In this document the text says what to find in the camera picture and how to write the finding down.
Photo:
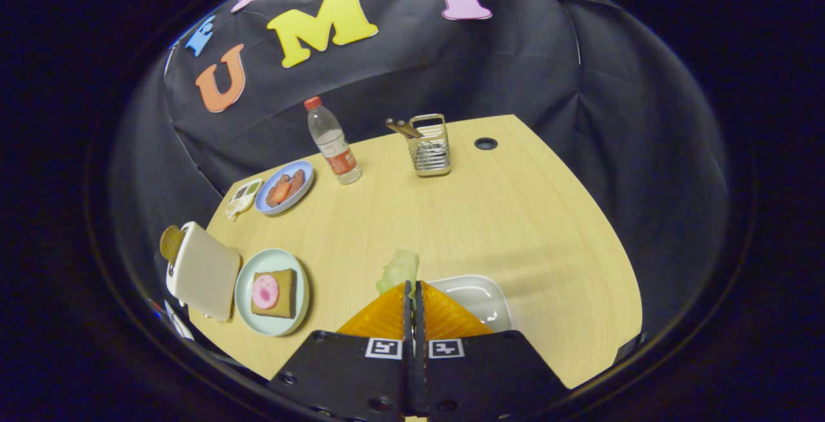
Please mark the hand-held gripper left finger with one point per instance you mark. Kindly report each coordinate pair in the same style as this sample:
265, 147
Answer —
348, 377

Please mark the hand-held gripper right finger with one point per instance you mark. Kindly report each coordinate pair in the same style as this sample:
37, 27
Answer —
483, 377

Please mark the green lettuce leaf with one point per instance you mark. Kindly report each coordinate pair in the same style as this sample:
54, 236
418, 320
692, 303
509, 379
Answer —
399, 267

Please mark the white square plate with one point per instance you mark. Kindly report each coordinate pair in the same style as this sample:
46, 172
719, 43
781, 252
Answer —
480, 299

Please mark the brown bread slice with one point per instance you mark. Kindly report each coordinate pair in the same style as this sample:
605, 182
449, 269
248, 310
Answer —
287, 293

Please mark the pale green round plate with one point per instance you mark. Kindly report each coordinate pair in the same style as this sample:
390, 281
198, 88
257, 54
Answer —
248, 319

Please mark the pink ham slice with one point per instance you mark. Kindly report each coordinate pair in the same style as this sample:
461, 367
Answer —
265, 291

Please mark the white toaster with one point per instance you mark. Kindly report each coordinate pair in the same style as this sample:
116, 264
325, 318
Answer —
206, 274

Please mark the blue round plate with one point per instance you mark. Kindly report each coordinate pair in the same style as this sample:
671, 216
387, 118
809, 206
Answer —
303, 196

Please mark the brown meat patty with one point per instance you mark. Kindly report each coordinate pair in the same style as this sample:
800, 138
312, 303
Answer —
274, 200
298, 180

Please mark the red tomato slice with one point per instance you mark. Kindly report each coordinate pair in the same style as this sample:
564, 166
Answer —
281, 192

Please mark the white sectioned condiment tray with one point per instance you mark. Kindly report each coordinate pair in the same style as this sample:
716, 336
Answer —
242, 198

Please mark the clear plastic bottle red cap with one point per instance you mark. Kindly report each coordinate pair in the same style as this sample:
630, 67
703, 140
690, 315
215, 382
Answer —
332, 145

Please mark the brown wooden chopsticks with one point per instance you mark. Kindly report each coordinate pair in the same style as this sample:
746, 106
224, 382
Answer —
403, 128

